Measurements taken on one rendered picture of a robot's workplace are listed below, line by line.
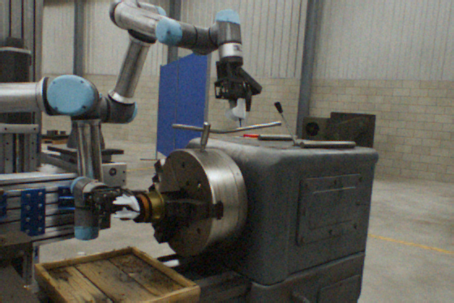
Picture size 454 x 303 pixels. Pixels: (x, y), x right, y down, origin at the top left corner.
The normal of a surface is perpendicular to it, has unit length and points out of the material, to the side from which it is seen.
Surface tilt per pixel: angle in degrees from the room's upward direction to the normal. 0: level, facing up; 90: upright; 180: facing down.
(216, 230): 106
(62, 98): 90
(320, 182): 90
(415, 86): 90
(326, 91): 90
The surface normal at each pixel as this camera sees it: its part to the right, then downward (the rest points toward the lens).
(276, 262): 0.65, 0.12
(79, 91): 0.26, 0.11
